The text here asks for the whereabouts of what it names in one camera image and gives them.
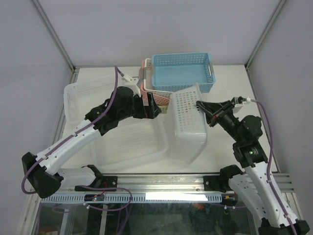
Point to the yellow-green perforated basket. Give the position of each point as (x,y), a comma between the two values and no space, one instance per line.
(163,108)

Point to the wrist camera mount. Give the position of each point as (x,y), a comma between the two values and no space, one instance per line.
(131,82)
(239,102)

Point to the translucent white basket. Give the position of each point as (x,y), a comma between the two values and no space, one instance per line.
(81,97)
(132,143)
(185,126)

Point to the white cable duct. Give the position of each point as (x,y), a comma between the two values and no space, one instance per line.
(150,197)

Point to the cream white perforated basket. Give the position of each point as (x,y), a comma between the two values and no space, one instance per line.
(147,72)

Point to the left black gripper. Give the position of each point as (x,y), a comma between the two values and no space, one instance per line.
(145,112)

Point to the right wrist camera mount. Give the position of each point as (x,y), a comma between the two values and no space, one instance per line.
(239,102)

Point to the aluminium mounting rail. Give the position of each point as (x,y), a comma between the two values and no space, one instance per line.
(161,182)

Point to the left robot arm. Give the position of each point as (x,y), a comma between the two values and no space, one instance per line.
(44,170)

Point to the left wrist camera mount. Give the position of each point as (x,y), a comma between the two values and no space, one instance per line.
(131,82)

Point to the pink perforated basket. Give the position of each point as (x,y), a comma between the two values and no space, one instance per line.
(160,100)

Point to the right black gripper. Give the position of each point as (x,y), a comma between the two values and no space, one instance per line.
(214,111)

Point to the blue perforated basket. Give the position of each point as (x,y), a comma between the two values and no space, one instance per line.
(177,71)

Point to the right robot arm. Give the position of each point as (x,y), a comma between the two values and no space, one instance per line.
(252,180)

